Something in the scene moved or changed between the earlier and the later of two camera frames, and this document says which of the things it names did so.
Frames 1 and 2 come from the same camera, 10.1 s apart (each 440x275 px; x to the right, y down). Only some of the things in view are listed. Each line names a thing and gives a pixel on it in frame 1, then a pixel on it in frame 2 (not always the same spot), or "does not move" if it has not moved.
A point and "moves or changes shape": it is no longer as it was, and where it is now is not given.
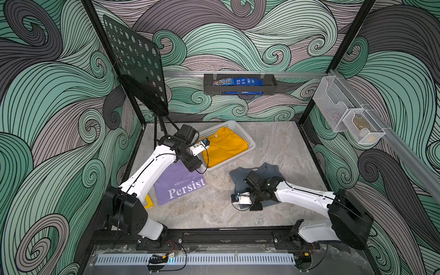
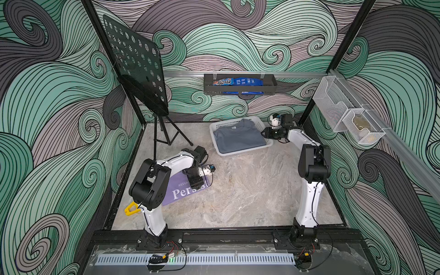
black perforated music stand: (138, 62) does not move
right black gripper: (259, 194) -> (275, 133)
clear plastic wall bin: (334, 98) does not move
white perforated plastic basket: (213, 131) moves or changes shape
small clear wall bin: (364, 128) does not move
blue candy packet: (239, 81) does not move
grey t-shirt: (266, 171) -> (244, 136)
